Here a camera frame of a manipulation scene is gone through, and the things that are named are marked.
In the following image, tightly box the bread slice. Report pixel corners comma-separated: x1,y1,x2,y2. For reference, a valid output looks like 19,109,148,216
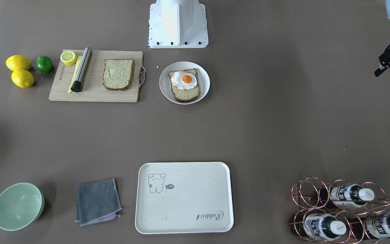
102,59,135,91
168,68,200,102

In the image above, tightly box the cream rectangular tray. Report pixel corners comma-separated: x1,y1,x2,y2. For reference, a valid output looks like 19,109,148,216
135,162,234,235

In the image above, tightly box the upper dark drink bottle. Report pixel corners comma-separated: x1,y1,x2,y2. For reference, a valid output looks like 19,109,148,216
312,184,375,210

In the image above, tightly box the lower drink bottle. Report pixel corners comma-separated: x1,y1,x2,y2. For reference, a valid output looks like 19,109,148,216
288,213,347,241
350,213,390,240

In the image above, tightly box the white round plate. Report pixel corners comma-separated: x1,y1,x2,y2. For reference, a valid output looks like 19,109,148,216
158,61,210,105

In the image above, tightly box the fried egg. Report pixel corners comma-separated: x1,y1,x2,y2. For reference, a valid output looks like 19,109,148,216
169,71,198,90

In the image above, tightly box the bread slice on plate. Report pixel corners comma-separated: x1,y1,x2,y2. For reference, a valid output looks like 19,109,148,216
168,68,200,102

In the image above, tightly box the wooden cutting board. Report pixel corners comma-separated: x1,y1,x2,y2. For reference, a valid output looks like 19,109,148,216
48,50,144,102

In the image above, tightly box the steel muddler black tip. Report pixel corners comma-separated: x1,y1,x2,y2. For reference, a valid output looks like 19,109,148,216
70,47,92,93

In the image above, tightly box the half lemon slice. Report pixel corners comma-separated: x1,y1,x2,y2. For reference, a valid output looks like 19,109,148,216
60,50,78,65

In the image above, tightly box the grey folded cloth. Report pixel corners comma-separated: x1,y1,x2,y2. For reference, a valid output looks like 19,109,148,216
75,178,122,226

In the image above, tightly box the green lime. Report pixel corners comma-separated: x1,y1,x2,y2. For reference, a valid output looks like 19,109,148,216
36,56,53,74

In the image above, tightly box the lower yellow lemon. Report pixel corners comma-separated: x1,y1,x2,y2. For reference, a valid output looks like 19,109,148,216
11,69,35,88

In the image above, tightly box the yellow lemon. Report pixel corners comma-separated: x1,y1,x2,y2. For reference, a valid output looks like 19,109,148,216
5,55,31,71
11,69,35,88

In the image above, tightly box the upper yellow lemon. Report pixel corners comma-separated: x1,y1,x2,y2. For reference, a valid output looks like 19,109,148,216
5,55,31,71

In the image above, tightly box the light green bowl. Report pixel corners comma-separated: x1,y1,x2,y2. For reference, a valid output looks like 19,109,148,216
0,182,45,231

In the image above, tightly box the copper wire bottle rack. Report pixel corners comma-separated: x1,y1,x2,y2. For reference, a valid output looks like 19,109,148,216
287,177,390,244

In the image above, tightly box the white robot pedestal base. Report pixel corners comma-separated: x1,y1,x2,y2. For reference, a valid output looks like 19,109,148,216
148,0,209,48

